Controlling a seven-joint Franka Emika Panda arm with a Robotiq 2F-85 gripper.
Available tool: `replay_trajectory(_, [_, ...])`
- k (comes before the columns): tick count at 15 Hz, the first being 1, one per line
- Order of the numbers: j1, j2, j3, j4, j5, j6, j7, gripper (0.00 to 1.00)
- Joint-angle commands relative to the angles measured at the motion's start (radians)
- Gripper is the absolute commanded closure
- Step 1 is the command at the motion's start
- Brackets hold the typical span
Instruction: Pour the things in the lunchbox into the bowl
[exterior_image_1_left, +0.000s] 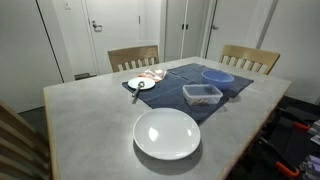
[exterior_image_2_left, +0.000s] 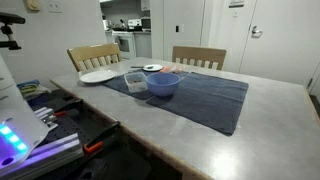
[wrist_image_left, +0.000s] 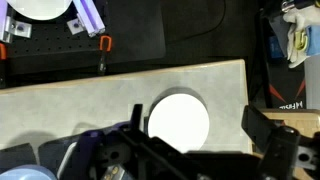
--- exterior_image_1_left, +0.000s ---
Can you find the clear plastic lunchbox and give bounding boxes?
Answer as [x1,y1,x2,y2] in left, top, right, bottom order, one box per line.
[182,84,223,105]

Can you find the blue plastic bowl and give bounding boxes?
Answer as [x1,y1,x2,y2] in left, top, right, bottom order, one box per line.
[202,70,234,91]

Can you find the dark blue placemat near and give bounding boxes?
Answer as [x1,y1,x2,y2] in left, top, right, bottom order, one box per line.
[138,73,229,124]

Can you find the dark blue placemat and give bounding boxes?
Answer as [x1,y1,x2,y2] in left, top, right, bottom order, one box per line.
[169,63,253,98]
[138,73,229,124]

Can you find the small white plate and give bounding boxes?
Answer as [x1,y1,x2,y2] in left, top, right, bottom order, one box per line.
[128,77,155,90]

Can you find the metal spoon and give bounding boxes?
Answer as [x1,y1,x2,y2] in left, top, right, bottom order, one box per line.
[132,81,145,97]

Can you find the dark blue placemat far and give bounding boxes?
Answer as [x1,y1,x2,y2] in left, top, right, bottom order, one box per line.
[169,63,253,98]

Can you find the brown snack pieces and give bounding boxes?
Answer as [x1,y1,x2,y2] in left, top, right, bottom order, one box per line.
[191,97,214,105]

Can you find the large white plate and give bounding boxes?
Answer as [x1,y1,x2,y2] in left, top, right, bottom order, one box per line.
[133,108,201,161]

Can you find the wooden chair left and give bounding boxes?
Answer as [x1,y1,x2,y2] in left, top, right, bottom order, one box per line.
[108,45,159,72]

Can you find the wooden chair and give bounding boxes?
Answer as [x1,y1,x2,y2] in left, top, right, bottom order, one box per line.
[219,45,280,75]
[108,45,159,72]

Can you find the wooden chair right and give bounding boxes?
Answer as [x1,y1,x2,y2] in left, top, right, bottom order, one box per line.
[219,45,280,75]

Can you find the wooden chair foreground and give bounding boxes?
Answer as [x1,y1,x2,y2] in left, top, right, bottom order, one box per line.
[0,102,53,180]

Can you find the orange handled black clamp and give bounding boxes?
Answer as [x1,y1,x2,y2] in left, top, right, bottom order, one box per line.
[259,137,300,179]

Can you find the orange handled clamp upper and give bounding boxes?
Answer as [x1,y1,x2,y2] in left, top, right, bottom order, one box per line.
[281,111,311,131]

